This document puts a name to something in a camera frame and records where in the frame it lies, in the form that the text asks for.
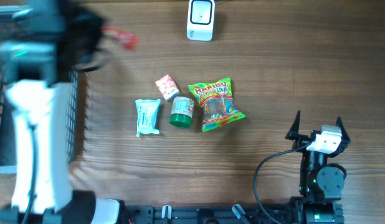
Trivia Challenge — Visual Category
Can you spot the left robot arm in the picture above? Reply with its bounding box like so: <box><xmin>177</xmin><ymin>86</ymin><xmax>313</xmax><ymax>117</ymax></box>
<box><xmin>0</xmin><ymin>1</ymin><xmax>124</xmax><ymax>223</ymax></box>

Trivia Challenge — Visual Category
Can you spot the small red white box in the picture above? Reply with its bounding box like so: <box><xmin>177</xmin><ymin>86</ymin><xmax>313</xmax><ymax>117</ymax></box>
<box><xmin>155</xmin><ymin>75</ymin><xmax>179</xmax><ymax>101</ymax></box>

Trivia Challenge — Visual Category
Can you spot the red stick sachet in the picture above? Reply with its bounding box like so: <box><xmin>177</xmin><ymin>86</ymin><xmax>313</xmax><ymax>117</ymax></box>
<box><xmin>102</xmin><ymin>27</ymin><xmax>139</xmax><ymax>50</ymax></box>

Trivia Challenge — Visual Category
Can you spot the green lid jar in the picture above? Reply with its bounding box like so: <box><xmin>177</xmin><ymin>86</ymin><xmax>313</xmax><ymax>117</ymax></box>
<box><xmin>170</xmin><ymin>96</ymin><xmax>194</xmax><ymax>128</ymax></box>

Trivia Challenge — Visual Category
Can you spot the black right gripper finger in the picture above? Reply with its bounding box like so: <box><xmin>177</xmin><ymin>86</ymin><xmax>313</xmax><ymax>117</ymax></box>
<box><xmin>285</xmin><ymin>110</ymin><xmax>311</xmax><ymax>141</ymax></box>
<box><xmin>336</xmin><ymin>116</ymin><xmax>351</xmax><ymax>146</ymax></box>

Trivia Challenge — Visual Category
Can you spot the teal white tissue pack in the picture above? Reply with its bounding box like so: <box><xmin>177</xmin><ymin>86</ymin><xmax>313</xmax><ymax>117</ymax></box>
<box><xmin>135</xmin><ymin>99</ymin><xmax>161</xmax><ymax>138</ymax></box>

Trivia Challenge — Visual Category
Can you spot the black camera cable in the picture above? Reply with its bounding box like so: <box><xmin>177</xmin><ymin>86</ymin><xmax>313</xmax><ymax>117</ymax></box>
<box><xmin>253</xmin><ymin>141</ymin><xmax>313</xmax><ymax>224</ymax></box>

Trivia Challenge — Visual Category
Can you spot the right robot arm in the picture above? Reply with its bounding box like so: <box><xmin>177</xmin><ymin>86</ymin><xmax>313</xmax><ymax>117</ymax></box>
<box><xmin>285</xmin><ymin>112</ymin><xmax>351</xmax><ymax>224</ymax></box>

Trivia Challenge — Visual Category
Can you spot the white barcode scanner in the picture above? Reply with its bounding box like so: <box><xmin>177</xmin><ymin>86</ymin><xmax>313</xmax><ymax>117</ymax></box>
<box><xmin>186</xmin><ymin>0</ymin><xmax>216</xmax><ymax>42</ymax></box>

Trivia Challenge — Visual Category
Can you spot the Haribo gummy bag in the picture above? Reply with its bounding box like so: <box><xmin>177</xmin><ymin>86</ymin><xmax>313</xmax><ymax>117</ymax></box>
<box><xmin>188</xmin><ymin>77</ymin><xmax>245</xmax><ymax>132</ymax></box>

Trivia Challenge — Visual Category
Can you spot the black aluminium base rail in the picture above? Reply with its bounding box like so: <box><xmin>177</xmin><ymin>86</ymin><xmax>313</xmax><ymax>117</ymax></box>
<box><xmin>123</xmin><ymin>203</ymin><xmax>345</xmax><ymax>224</ymax></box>

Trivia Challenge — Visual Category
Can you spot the grey plastic mesh basket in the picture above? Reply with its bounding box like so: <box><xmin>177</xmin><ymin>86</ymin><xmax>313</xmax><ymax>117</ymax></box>
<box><xmin>0</xmin><ymin>5</ymin><xmax>79</xmax><ymax>174</ymax></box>

